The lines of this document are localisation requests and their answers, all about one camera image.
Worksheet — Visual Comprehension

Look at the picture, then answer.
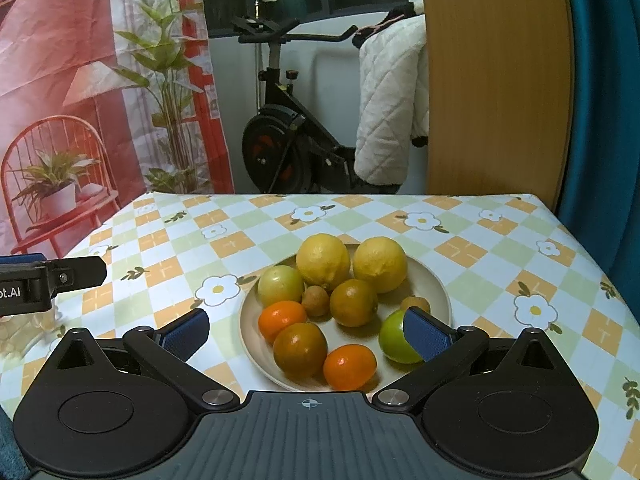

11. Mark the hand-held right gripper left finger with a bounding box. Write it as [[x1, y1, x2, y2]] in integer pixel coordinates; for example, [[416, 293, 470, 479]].
[[31, 308, 240, 410]]

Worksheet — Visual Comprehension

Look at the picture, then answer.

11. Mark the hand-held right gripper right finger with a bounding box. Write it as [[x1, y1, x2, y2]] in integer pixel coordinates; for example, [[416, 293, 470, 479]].
[[372, 306, 586, 410]]

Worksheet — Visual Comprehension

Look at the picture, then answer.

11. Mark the bright green round fruit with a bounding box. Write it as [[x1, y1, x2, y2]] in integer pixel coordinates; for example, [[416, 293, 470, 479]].
[[378, 309, 426, 365]]

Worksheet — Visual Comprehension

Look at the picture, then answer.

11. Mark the cream round plate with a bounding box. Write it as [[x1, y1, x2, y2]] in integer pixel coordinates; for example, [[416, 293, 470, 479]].
[[239, 243, 453, 393]]

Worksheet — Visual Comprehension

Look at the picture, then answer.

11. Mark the brownish green-orange citrus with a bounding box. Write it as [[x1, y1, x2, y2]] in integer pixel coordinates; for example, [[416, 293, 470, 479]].
[[272, 322, 329, 379], [329, 278, 379, 328]]

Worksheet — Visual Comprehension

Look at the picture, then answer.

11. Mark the bright orange tangerine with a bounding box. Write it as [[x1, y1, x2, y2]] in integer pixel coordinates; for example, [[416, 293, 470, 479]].
[[322, 344, 377, 391], [258, 300, 308, 343]]

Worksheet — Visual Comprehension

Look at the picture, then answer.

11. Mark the yellow lemon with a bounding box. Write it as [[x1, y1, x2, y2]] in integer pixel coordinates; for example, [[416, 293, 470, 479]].
[[296, 233, 352, 291], [352, 236, 408, 294]]

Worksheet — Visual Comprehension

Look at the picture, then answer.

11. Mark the pale yellow-green round fruit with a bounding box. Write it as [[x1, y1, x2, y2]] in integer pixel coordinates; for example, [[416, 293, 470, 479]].
[[257, 265, 306, 308]]

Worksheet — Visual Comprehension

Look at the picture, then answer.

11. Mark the black exercise bike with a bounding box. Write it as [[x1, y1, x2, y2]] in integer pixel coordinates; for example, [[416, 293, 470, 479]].
[[231, 15, 403, 196]]

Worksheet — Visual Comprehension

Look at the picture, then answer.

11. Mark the white quilted blanket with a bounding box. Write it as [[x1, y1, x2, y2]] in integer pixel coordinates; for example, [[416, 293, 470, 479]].
[[353, 14, 431, 188]]

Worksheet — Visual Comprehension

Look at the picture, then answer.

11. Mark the printed red backdrop cloth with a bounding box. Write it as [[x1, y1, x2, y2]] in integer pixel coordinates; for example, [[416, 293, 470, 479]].
[[0, 0, 236, 261]]

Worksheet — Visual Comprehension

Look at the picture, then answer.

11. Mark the white rounded panel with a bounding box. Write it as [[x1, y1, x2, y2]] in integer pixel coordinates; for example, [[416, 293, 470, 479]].
[[311, 50, 362, 148]]

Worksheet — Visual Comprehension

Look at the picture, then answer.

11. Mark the wooden board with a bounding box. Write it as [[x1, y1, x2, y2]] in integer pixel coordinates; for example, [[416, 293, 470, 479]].
[[416, 0, 575, 213]]

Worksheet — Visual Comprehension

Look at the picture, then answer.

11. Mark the teal curtain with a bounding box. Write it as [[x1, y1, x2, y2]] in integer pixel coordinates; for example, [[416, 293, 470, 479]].
[[555, 0, 640, 331]]

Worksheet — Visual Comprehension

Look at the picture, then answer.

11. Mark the black pink fuzzy garment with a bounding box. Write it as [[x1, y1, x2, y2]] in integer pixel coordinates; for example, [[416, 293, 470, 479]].
[[351, 2, 426, 50]]

